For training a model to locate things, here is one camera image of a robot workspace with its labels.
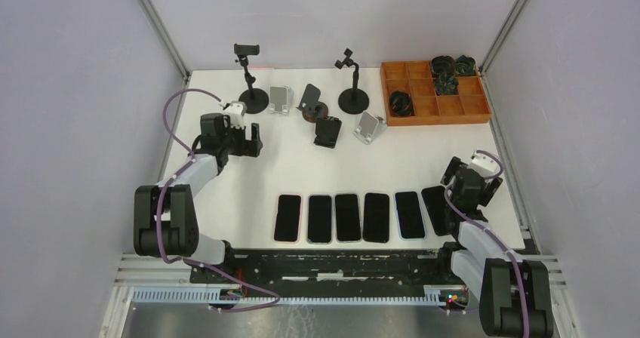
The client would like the black phone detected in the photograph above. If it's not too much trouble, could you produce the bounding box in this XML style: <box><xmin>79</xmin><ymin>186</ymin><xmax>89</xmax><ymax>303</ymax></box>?
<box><xmin>334</xmin><ymin>193</ymin><xmax>362</xmax><ymax>242</ymax></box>
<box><xmin>420</xmin><ymin>186</ymin><xmax>455</xmax><ymax>236</ymax></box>
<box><xmin>362</xmin><ymin>192</ymin><xmax>390</xmax><ymax>244</ymax></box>

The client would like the tall black phone stand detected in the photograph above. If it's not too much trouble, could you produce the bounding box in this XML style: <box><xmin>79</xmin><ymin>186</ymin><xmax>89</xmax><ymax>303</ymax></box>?
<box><xmin>334</xmin><ymin>48</ymin><xmax>370</xmax><ymax>115</ymax></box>
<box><xmin>233</xmin><ymin>44</ymin><xmax>269</xmax><ymax>115</ymax></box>

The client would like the white case phone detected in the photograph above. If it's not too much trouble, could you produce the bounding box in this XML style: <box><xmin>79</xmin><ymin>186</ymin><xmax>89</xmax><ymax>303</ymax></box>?
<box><xmin>394</xmin><ymin>191</ymin><xmax>426</xmax><ymax>240</ymax></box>

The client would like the pink case phone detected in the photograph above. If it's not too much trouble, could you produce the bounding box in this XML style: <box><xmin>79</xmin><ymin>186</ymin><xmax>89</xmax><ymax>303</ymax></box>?
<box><xmin>273</xmin><ymin>195</ymin><xmax>302</xmax><ymax>243</ymax></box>

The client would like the clear case phone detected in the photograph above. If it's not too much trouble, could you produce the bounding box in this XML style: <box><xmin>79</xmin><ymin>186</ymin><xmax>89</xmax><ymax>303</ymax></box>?
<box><xmin>307</xmin><ymin>195</ymin><xmax>333</xmax><ymax>244</ymax></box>

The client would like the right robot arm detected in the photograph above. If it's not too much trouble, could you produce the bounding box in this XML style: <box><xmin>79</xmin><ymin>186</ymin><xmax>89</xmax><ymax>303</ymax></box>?
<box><xmin>435</xmin><ymin>149</ymin><xmax>555</xmax><ymax>337</ymax></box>

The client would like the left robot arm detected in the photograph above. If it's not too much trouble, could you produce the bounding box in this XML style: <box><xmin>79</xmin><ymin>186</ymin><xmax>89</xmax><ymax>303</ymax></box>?
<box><xmin>134</xmin><ymin>113</ymin><xmax>263</xmax><ymax>284</ymax></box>

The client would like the clear acrylic phone stand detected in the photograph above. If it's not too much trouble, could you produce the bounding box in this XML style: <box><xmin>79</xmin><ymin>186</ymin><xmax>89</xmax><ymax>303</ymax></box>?
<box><xmin>268</xmin><ymin>86</ymin><xmax>294</xmax><ymax>115</ymax></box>

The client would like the small black folding stand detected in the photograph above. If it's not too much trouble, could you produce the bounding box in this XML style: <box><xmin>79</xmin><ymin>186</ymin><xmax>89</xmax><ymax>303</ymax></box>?
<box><xmin>314</xmin><ymin>116</ymin><xmax>342</xmax><ymax>149</ymax></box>

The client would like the silver metal phone stand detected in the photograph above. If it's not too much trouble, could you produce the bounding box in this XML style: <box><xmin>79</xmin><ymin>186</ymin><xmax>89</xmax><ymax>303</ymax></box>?
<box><xmin>353</xmin><ymin>111</ymin><xmax>388</xmax><ymax>145</ymax></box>

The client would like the wooden compartment tray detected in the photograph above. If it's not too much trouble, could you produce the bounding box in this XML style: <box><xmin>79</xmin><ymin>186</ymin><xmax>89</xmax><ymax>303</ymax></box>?
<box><xmin>380</xmin><ymin>60</ymin><xmax>492</xmax><ymax>127</ymax></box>

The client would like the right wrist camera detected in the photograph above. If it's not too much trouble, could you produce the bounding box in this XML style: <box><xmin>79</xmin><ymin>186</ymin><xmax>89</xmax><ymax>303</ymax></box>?
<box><xmin>469</xmin><ymin>149</ymin><xmax>503</xmax><ymax>180</ymax></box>

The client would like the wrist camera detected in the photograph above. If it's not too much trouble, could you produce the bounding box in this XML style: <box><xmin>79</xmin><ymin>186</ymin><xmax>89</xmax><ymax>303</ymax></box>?
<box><xmin>223</xmin><ymin>101</ymin><xmax>247</xmax><ymax>129</ymax></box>
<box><xmin>469</xmin><ymin>149</ymin><xmax>503</xmax><ymax>180</ymax></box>

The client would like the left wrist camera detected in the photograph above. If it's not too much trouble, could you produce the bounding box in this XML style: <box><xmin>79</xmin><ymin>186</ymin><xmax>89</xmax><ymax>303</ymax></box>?
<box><xmin>223</xmin><ymin>101</ymin><xmax>247</xmax><ymax>129</ymax></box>

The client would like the black cable coil front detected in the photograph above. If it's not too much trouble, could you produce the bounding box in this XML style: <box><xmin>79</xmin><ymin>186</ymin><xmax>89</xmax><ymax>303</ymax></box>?
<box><xmin>389</xmin><ymin>90</ymin><xmax>415</xmax><ymax>117</ymax></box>

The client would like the white slotted cable duct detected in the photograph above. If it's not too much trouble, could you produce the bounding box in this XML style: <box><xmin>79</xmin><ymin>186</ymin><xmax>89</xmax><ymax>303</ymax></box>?
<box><xmin>131</xmin><ymin>287</ymin><xmax>459</xmax><ymax>308</ymax></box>

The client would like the black mounting base plate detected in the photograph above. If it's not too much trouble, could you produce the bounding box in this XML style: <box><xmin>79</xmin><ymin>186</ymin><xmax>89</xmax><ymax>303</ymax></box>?
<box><xmin>219</xmin><ymin>248</ymin><xmax>464</xmax><ymax>298</ymax></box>

